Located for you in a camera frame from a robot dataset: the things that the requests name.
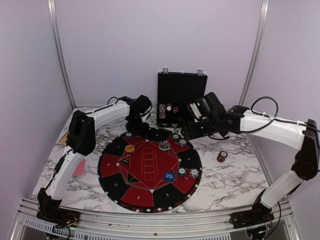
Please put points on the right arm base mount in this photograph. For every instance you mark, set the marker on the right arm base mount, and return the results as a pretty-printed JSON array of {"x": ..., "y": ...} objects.
[{"x": 252, "y": 217}]

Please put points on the black orange 100 chip stack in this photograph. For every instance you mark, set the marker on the black orange 100 chip stack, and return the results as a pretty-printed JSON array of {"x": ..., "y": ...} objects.
[{"x": 221, "y": 157}]

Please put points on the aluminium frame post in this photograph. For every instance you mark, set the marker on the aluminium frame post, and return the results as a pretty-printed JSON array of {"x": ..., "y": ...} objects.
[
  {"x": 59, "y": 51},
  {"x": 258, "y": 43}
]

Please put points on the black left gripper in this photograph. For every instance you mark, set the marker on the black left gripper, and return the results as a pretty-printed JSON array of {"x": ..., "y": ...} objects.
[{"x": 141, "y": 132}]

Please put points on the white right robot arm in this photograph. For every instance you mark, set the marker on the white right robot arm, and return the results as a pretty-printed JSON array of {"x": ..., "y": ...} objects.
[{"x": 289, "y": 149}]

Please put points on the red playing card deck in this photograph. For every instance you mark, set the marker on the red playing card deck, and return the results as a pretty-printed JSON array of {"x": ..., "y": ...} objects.
[{"x": 80, "y": 169}]

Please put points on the cream blue chips in case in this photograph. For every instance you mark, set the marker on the cream blue chips in case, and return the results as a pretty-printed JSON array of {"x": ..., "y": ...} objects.
[{"x": 164, "y": 110}]

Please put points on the woven bamboo tray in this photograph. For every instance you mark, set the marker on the woven bamboo tray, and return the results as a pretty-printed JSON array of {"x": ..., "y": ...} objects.
[{"x": 63, "y": 139}]

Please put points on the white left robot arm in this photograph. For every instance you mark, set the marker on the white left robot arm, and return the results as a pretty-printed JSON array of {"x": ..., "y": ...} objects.
[{"x": 81, "y": 141}]

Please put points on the blue small blind button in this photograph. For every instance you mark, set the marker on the blue small blind button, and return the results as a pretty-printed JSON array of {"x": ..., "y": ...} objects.
[{"x": 169, "y": 176}]

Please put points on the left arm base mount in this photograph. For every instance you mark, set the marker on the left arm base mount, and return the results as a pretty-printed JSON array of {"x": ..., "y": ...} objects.
[{"x": 49, "y": 210}]

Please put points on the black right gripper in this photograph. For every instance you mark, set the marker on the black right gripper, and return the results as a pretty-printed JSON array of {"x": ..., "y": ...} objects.
[{"x": 189, "y": 130}]

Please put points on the right aluminium frame post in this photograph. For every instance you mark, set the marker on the right aluminium frame post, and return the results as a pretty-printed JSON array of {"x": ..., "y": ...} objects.
[{"x": 258, "y": 43}]

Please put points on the aluminium front rail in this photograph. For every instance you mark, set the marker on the aluminium front rail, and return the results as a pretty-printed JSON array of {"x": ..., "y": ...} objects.
[{"x": 97, "y": 225}]

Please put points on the round red black poker mat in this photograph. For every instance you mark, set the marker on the round red black poker mat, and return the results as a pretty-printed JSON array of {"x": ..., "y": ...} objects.
[{"x": 141, "y": 187}]

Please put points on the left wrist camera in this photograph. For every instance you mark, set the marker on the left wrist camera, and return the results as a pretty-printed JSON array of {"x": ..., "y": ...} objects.
[{"x": 145, "y": 107}]

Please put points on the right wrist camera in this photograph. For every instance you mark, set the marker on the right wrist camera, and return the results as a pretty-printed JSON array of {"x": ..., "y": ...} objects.
[{"x": 207, "y": 107}]

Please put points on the left aluminium frame post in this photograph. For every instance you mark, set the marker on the left aluminium frame post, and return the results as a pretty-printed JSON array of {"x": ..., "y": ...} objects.
[{"x": 59, "y": 51}]

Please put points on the black triangular all-in marker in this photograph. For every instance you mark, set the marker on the black triangular all-in marker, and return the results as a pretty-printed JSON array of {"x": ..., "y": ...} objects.
[{"x": 126, "y": 160}]

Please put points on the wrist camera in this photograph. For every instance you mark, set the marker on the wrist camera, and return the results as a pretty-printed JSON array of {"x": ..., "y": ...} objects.
[
  {"x": 145, "y": 107},
  {"x": 207, "y": 107}
]

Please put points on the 50 chips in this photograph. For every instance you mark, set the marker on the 50 chips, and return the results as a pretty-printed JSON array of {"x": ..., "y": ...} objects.
[
  {"x": 182, "y": 172},
  {"x": 128, "y": 135},
  {"x": 175, "y": 137}
]

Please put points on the black chip carrying case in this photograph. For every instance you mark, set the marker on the black chip carrying case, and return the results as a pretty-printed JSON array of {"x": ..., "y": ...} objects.
[{"x": 178, "y": 89}]

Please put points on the clear acrylic dealer button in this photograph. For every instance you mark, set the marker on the clear acrylic dealer button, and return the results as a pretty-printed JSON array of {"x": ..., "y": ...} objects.
[{"x": 164, "y": 145}]

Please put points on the orange big blind button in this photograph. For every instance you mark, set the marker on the orange big blind button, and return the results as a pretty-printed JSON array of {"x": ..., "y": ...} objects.
[{"x": 129, "y": 148}]

